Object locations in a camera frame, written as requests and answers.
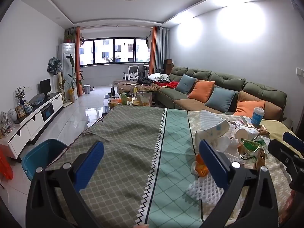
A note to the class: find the small grey stool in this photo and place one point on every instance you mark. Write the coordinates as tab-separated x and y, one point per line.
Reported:
87	89

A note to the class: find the orange plastic bag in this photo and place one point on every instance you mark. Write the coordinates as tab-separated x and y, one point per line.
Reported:
6	163

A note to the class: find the wall switch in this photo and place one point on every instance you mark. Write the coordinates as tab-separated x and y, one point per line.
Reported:
300	71

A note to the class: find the black monitor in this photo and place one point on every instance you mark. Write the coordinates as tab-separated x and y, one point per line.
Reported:
45	86

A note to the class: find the teal plastic bin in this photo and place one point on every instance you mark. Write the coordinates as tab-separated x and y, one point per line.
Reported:
40	154

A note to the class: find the white tv cabinet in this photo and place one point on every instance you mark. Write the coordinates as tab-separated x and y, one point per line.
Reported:
30	123

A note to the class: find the dark wooden cabinet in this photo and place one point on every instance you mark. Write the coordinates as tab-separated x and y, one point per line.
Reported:
168	66

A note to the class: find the black coffee table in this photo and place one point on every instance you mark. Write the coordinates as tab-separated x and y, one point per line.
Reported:
106	106

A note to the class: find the blue white porcelain jar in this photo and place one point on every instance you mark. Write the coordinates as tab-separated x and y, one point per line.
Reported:
28	108

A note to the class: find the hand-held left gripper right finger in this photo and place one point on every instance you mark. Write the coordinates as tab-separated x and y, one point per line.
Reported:
213	163

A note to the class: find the green snack wrapper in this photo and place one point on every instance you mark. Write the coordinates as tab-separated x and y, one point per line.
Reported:
251	147

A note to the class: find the green and brown sofa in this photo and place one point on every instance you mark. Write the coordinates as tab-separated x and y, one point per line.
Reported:
258	91

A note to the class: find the gold picture frame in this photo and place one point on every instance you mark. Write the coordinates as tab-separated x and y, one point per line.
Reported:
20	111

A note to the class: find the grey curtain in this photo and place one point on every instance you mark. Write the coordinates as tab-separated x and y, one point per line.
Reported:
165	45

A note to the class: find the orange curtain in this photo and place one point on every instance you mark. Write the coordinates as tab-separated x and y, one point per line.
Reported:
154	49
78	59

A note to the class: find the white foam fruit net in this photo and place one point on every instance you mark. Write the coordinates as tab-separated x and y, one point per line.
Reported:
201	192

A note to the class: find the cluster of jars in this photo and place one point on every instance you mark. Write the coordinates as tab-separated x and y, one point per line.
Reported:
133	97

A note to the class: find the yellow cloth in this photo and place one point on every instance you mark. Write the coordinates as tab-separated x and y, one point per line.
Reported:
277	127

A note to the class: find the orange peel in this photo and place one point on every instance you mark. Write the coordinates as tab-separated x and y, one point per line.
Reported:
200	167

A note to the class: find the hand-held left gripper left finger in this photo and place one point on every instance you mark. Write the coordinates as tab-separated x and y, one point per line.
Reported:
91	158

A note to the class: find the clear bag of items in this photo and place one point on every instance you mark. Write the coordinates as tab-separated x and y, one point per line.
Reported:
6	124

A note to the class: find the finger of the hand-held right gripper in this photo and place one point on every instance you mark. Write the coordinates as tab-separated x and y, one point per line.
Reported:
280	149
293	140

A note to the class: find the blue dotted paper cup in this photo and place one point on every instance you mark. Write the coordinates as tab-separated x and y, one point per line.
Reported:
213	131

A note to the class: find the white standing air conditioner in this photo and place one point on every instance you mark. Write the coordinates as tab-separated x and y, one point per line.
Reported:
67	59

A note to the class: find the gold foil wrapper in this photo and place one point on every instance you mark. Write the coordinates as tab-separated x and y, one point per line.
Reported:
260	159

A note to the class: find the red plastic packet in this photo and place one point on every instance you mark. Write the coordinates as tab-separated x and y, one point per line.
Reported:
238	123

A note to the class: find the large window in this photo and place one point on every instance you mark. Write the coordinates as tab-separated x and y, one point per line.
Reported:
114	51

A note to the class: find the orange cushion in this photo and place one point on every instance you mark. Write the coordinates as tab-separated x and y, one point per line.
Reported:
200	91
248	108

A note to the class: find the cloth covered standing fan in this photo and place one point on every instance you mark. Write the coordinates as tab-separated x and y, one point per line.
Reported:
54	65

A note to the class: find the blue label bottle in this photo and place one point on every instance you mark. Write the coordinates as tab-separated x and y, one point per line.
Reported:
258	116

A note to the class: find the black bag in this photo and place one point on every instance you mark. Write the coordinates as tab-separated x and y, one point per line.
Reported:
144	80

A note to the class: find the patterned green tablecloth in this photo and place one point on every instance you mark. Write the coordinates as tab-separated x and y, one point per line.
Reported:
123	147

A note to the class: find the white office chair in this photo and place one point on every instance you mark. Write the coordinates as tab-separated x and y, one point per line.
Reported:
131	72

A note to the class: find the wooden rack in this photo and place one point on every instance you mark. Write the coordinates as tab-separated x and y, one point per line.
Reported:
61	87

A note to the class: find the tall plant in yellow pot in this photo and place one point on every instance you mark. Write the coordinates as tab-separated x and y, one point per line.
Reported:
72	80

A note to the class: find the vase with branches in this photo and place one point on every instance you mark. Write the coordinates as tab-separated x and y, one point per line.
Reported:
21	95

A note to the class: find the white ceramic jar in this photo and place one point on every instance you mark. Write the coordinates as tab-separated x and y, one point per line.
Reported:
12	114

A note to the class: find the white tissue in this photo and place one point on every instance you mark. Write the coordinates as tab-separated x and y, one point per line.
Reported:
228	144

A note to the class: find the blue cushion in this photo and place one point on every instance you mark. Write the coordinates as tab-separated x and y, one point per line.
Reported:
220	99
186	84

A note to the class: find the red clothes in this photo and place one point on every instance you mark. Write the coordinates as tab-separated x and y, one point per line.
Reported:
173	84

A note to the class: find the potted plant on air conditioner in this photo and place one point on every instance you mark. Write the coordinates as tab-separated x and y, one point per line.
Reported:
69	38

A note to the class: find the person's right forearm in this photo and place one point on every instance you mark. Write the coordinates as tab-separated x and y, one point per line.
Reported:
293	204

